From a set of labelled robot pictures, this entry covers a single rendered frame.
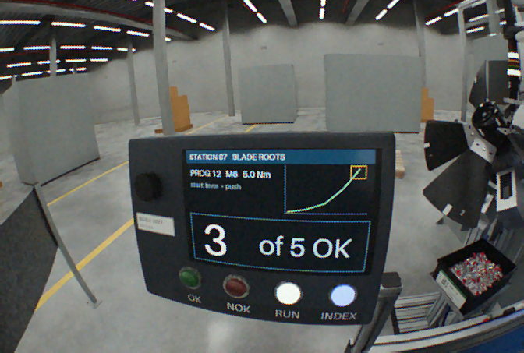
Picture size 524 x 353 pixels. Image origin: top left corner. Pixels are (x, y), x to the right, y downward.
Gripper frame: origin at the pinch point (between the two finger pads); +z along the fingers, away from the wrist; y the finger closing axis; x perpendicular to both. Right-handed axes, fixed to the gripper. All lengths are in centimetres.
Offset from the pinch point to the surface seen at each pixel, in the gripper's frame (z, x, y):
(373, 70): 544, 9, 94
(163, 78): 444, 23, -423
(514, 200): -11.4, -46.8, -3.2
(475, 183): 0.0, -46.1, -12.3
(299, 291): -43, -36, -65
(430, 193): 6, -52, -25
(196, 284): -44, -36, -75
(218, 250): -42, -32, -73
